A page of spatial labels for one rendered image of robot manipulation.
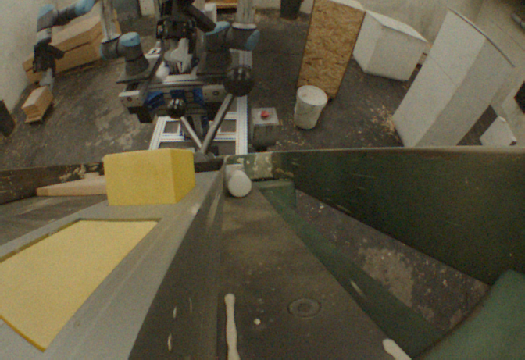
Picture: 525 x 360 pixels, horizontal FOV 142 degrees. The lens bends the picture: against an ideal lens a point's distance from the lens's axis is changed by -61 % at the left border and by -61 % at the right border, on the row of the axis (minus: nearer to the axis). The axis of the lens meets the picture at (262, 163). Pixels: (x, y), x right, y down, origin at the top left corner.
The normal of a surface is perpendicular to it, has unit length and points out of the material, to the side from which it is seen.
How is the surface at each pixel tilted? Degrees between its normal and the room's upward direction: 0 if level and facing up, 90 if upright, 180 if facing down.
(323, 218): 0
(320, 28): 90
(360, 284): 55
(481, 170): 90
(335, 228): 0
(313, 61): 90
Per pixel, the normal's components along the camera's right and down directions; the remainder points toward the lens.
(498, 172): -0.99, 0.08
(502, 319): -0.07, -1.00
